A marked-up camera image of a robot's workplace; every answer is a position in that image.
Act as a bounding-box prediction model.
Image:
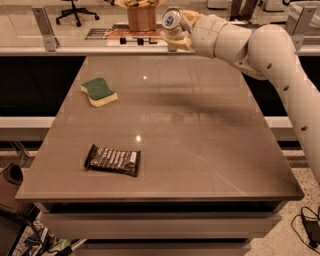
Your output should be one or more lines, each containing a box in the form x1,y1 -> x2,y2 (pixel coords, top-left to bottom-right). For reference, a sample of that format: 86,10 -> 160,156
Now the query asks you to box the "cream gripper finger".
160,29 -> 193,51
182,10 -> 204,25

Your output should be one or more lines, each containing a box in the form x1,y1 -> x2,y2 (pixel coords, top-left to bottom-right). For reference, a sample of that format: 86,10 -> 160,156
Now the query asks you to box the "silver blue redbull can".
162,7 -> 192,33

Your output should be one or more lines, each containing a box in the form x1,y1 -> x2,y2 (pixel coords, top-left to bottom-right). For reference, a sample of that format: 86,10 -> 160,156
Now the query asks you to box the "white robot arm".
161,8 -> 320,182

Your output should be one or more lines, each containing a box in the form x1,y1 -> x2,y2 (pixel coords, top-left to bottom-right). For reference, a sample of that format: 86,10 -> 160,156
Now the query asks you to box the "brown cardboard box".
127,6 -> 156,32

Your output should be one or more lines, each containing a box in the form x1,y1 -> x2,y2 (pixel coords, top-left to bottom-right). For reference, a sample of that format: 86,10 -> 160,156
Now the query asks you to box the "green yellow sponge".
80,78 -> 118,107

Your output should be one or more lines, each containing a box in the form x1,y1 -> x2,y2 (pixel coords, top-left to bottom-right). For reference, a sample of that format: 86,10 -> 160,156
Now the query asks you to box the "black office chair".
56,0 -> 100,27

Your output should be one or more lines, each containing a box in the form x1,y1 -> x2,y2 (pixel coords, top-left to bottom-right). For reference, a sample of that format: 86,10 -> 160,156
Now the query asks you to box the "black snack bar wrapper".
84,144 -> 140,177

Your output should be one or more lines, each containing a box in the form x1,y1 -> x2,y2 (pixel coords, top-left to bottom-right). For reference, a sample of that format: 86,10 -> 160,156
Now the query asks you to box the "upper grey drawer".
41,212 -> 281,239

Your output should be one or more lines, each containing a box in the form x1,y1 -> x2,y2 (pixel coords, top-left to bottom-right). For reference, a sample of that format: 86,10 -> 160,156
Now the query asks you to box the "brown bin at left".
0,163 -> 33,214

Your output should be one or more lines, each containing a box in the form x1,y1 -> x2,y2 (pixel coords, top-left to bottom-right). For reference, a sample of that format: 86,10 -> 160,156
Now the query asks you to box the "middle metal glass post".
168,44 -> 177,52

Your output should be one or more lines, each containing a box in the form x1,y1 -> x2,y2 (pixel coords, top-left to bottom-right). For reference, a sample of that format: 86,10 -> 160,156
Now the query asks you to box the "metal glass post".
285,6 -> 316,51
168,44 -> 177,52
32,6 -> 59,52

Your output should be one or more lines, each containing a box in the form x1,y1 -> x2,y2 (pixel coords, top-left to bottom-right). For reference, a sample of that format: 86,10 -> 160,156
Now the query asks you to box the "right metal glass post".
285,6 -> 316,51

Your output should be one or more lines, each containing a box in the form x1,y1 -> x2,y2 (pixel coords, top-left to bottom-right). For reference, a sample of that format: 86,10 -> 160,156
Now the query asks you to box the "left metal glass post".
32,6 -> 59,52

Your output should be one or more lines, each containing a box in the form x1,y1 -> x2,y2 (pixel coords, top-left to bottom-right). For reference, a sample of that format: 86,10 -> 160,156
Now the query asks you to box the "black power adapter with cable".
290,206 -> 320,253

